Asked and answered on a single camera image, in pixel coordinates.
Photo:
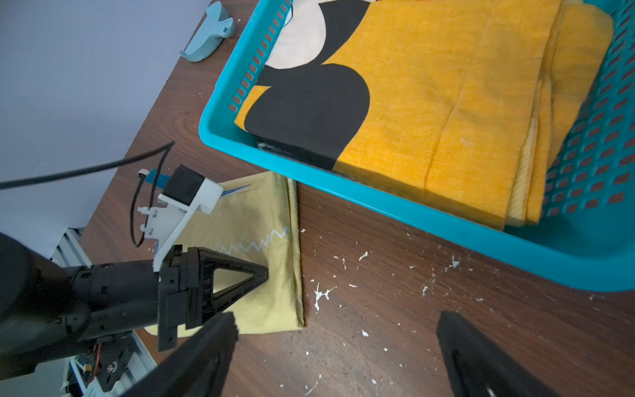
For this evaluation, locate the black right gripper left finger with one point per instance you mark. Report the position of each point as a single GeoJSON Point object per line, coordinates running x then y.
{"type": "Point", "coordinates": [197, 368]}

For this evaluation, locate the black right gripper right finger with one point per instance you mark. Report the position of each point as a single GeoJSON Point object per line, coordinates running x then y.
{"type": "Point", "coordinates": [478, 367]}

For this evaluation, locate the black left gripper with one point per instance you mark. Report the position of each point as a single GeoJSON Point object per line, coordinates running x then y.
{"type": "Point", "coordinates": [190, 288]}

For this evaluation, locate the orange patterned pillowcase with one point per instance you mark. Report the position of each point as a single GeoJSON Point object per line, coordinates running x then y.
{"type": "Point", "coordinates": [461, 106]}

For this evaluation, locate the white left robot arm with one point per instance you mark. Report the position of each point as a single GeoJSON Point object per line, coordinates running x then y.
{"type": "Point", "coordinates": [49, 312]}

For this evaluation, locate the olive yellow zigzag pillowcase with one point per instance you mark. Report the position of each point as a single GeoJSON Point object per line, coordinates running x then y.
{"type": "Point", "coordinates": [256, 220]}

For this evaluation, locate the teal plastic perforated basket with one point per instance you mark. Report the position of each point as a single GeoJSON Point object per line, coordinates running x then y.
{"type": "Point", "coordinates": [586, 237]}

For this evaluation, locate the light blue dustpan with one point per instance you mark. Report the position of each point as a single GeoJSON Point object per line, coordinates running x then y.
{"type": "Point", "coordinates": [216, 27]}

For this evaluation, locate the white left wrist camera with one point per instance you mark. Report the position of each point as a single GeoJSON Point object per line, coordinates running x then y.
{"type": "Point", "coordinates": [186, 192]}

